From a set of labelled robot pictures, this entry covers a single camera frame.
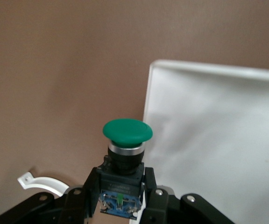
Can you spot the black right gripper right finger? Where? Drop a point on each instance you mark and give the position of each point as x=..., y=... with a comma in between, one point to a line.
x=162, y=210

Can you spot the green mushroom push button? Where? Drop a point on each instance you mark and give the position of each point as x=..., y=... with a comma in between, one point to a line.
x=127, y=133

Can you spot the white curved plastic bracket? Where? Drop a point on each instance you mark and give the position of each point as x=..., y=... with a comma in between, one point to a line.
x=43, y=183

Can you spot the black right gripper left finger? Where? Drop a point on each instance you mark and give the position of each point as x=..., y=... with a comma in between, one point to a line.
x=78, y=205

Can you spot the white plastic drawer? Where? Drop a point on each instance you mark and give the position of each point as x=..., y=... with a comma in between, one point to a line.
x=218, y=140

